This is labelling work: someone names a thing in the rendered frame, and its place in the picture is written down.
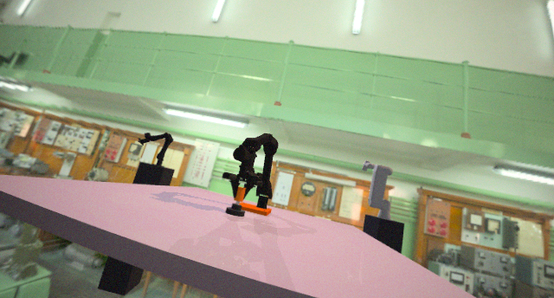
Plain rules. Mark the orange knob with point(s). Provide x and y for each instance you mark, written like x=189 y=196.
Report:
x=240 y=194

